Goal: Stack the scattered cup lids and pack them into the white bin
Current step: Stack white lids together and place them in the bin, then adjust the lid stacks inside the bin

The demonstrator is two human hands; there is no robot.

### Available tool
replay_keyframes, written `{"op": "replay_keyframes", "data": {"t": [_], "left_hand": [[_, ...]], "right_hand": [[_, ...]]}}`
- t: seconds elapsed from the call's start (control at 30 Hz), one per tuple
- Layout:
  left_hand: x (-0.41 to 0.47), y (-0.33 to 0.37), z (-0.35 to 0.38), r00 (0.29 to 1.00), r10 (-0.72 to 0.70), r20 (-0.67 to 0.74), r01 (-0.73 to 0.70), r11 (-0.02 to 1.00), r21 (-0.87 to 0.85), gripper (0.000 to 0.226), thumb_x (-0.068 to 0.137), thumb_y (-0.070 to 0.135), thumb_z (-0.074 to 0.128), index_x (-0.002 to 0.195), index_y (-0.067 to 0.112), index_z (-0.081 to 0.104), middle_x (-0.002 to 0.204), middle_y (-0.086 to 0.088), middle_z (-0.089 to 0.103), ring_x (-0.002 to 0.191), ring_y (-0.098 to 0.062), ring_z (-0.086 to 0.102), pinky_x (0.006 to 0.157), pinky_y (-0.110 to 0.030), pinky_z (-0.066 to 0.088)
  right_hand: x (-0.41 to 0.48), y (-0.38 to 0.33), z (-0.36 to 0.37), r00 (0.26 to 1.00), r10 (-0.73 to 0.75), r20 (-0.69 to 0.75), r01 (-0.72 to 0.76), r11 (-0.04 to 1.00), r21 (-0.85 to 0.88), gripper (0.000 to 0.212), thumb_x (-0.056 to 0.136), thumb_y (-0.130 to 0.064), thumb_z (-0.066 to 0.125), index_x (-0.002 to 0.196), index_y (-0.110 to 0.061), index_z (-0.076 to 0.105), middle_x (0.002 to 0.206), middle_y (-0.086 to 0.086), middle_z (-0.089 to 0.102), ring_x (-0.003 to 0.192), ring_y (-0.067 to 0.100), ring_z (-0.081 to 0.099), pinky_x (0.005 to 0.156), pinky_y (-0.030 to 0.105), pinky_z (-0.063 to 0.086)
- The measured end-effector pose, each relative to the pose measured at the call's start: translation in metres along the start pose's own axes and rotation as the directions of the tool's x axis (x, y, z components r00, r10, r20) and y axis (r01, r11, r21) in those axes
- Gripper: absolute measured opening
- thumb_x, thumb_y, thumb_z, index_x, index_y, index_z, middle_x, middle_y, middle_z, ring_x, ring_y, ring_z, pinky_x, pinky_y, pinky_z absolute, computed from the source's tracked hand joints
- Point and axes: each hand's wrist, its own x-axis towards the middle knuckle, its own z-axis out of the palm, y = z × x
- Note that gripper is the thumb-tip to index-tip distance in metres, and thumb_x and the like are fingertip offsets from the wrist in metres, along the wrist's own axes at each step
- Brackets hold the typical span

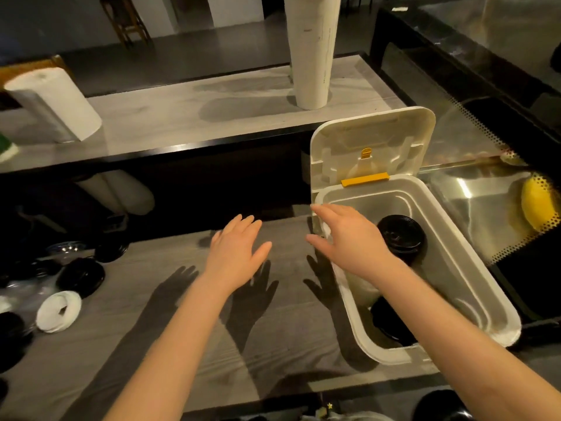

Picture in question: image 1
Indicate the grey bar counter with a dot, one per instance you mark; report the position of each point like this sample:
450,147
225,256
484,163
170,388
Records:
175,113

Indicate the stack of white lids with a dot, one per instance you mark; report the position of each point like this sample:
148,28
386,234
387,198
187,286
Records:
361,291

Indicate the black cup lid with plug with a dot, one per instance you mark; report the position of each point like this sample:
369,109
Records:
390,322

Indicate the tall stack of black lids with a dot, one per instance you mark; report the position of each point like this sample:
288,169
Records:
401,234

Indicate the yellow fruit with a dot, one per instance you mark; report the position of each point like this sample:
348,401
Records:
537,201

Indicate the white plastic storage bin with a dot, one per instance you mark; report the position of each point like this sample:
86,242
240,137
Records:
372,131

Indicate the black round base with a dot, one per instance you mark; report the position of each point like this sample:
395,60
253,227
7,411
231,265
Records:
440,407

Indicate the person's white shirt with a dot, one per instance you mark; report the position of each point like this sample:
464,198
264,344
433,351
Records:
350,417

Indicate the green paper cup stack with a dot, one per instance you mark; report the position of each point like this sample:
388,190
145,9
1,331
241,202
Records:
6,151

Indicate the pile of cup lids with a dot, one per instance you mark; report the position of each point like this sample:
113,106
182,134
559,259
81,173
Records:
81,276

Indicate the person's right forearm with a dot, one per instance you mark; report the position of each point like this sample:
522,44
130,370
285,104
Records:
469,350

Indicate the tall white paper cup stack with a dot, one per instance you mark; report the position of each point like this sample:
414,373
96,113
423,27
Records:
311,52

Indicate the grey wooden table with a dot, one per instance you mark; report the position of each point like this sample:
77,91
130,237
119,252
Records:
131,267

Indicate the person's left forearm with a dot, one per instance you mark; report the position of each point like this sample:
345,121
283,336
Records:
171,355

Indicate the wooden chair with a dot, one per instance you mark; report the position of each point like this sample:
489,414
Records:
22,70

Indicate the person's left hand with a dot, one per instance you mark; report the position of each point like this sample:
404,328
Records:
234,258

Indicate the white paper towel roll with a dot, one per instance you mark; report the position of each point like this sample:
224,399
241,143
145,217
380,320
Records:
57,105

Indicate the person's right hand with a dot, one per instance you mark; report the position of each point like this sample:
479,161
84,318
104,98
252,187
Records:
357,247

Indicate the black star slipper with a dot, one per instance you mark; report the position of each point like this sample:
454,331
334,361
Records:
325,409

